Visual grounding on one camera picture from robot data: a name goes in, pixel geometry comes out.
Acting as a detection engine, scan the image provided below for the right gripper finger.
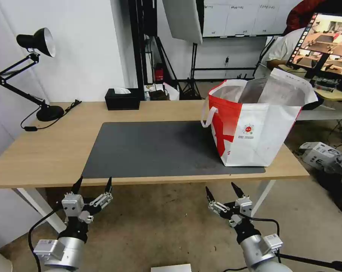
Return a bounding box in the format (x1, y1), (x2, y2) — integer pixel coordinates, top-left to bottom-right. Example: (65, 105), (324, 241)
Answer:
(231, 182), (250, 202)
(205, 186), (231, 219)

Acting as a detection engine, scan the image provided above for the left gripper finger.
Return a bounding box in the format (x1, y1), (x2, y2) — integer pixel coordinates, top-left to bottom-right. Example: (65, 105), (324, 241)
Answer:
(89, 177), (114, 215)
(65, 176), (84, 199)

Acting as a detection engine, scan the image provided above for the white and red takeout bag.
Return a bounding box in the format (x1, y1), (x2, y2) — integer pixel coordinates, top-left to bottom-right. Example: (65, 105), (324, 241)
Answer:
(200, 67), (319, 168)

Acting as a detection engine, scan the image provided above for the black plastic bag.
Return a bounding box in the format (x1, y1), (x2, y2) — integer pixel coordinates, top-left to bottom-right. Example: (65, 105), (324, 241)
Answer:
(314, 153), (342, 215)

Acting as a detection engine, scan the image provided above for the white plastic bag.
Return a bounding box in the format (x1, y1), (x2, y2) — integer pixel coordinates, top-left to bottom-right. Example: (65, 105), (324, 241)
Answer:
(162, 81), (180, 101)

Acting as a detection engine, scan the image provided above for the white desk leg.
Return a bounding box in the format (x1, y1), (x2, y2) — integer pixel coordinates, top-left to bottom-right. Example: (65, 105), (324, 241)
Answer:
(251, 179), (277, 218)
(16, 188), (67, 233)

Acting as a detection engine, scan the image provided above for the dark grey desk mat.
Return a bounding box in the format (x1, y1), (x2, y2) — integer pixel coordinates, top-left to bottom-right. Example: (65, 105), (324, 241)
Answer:
(82, 121), (267, 179)

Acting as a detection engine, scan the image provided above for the white robot front shell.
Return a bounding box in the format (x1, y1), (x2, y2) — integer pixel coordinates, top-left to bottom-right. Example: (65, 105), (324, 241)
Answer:
(150, 263), (193, 272)

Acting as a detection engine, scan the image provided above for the black desk lamp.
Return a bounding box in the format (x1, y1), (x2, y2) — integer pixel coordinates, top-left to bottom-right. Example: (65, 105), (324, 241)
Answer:
(0, 27), (65, 122)

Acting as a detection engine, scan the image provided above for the black stand leg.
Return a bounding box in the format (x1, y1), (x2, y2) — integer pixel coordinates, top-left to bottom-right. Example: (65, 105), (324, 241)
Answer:
(278, 253), (342, 270)

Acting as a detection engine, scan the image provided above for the white printed cardboard box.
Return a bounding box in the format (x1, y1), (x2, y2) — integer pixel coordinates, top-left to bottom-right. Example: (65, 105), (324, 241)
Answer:
(298, 141), (342, 172)

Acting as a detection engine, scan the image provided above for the black tissue box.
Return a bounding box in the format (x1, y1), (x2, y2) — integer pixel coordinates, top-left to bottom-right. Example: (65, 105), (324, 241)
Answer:
(104, 88), (140, 111)

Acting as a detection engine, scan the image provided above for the black light stand tripod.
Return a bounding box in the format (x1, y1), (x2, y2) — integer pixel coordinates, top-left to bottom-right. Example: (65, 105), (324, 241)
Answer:
(179, 42), (202, 100)

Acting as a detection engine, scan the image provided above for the pale yellow side table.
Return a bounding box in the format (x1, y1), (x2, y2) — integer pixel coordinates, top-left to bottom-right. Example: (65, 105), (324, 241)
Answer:
(278, 64), (342, 101)

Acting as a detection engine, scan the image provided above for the red and black device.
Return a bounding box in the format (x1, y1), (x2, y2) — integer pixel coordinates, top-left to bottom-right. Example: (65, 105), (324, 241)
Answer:
(154, 63), (165, 83)

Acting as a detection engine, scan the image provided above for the person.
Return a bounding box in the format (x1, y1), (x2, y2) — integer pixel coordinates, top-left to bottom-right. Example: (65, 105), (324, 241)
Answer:
(283, 0), (342, 36)
(261, 28), (305, 79)

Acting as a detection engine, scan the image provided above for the computer monitor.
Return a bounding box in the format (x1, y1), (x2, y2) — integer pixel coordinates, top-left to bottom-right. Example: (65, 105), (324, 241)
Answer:
(286, 12), (342, 80)

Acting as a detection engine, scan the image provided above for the whiteboard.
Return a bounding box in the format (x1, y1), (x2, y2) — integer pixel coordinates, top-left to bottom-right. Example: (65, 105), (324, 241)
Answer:
(202, 0), (302, 39)

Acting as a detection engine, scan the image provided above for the white softbox panel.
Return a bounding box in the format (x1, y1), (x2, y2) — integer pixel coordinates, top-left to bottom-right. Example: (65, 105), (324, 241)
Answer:
(162, 0), (203, 45)

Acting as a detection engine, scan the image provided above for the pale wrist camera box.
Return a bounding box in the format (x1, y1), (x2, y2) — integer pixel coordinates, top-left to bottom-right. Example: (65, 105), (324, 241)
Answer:
(61, 193), (85, 218)
(235, 197), (254, 218)

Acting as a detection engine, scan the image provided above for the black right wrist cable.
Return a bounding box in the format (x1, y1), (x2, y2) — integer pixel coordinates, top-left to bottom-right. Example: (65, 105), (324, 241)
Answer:
(251, 217), (282, 264)

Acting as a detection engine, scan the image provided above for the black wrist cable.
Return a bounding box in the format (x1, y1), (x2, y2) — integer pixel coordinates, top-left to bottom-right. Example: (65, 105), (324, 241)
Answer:
(251, 217), (282, 264)
(28, 201), (67, 272)

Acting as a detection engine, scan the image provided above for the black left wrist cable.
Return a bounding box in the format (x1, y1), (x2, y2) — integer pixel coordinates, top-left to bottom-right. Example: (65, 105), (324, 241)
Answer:
(28, 201), (67, 272)

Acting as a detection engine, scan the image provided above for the black lamp cord with switch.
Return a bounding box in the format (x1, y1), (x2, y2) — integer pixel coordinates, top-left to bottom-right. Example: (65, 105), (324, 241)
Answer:
(20, 99), (82, 133)

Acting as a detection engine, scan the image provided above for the black metal frame post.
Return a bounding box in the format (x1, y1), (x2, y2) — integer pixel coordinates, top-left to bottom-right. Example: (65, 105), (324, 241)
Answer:
(128, 0), (158, 91)

